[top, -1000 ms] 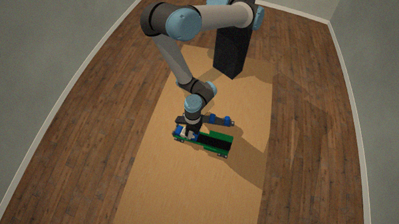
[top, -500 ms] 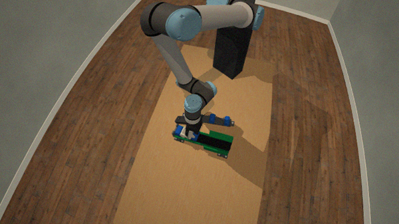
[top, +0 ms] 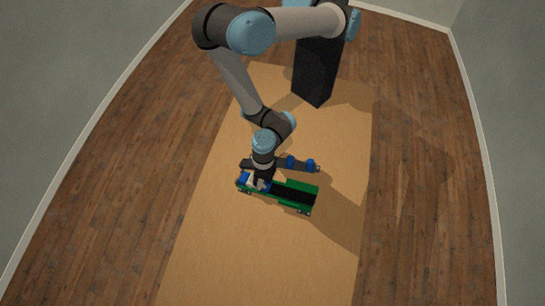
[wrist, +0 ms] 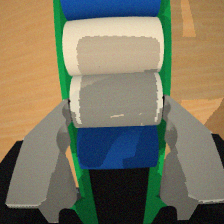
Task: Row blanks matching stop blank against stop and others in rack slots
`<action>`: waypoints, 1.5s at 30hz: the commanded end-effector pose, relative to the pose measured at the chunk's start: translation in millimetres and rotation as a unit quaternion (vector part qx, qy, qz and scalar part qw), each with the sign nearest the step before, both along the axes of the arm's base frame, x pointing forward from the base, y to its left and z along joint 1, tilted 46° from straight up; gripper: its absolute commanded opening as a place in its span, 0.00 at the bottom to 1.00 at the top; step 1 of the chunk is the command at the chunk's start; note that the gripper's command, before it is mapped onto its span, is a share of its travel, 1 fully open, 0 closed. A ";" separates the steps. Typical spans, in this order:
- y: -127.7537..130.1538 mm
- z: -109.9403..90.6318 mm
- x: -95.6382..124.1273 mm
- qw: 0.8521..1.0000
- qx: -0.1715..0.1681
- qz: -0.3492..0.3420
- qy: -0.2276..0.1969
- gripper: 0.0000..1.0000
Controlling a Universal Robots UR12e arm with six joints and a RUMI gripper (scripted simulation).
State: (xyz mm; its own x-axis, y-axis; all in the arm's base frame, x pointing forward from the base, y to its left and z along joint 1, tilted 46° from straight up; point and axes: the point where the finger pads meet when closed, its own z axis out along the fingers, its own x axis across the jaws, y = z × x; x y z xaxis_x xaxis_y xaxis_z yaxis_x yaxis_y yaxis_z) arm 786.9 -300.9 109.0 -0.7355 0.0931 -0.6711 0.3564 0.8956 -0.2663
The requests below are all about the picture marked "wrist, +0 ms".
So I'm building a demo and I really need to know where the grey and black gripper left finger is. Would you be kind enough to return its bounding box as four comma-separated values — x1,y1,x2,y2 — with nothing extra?
0,98,77,224

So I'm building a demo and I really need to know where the cream cylinder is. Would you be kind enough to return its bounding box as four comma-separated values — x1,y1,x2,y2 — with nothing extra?
62,16,164,76
69,73,163,128

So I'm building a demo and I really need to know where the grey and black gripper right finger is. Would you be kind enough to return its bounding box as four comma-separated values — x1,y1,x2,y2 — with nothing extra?
160,94,224,224

